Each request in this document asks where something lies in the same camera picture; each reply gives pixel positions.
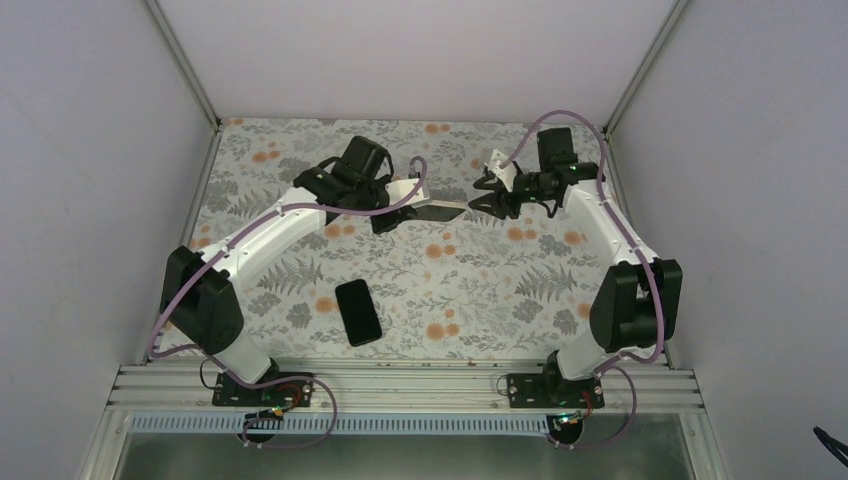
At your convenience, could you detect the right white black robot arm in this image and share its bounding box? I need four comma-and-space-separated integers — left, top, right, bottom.
469, 128, 683, 407

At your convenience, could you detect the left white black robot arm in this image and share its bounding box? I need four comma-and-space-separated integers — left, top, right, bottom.
153, 136, 427, 405

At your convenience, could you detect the black phone on mat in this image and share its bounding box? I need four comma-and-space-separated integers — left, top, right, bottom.
335, 279, 383, 347

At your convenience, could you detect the floral patterned table mat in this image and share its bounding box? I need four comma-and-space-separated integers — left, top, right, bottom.
191, 118, 605, 360

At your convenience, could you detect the black object at edge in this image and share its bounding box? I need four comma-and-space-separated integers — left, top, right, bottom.
812, 426, 848, 467

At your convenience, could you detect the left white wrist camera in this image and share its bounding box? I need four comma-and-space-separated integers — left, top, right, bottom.
385, 178, 432, 208

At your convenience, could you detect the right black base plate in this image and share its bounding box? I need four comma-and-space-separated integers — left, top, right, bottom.
505, 373, 605, 409

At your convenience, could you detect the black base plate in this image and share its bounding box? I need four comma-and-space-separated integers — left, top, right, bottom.
211, 372, 314, 410
505, 373, 605, 409

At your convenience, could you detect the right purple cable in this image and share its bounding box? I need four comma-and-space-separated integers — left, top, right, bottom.
500, 109, 666, 452

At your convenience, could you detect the purple cable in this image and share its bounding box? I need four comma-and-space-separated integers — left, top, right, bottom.
146, 156, 429, 452
500, 109, 666, 452

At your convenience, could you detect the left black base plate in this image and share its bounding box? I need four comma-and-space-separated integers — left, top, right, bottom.
211, 372, 314, 410

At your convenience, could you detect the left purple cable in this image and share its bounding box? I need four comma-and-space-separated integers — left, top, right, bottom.
146, 156, 429, 452

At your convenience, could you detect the aluminium rail frame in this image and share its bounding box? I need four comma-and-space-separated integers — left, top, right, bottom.
83, 357, 726, 479

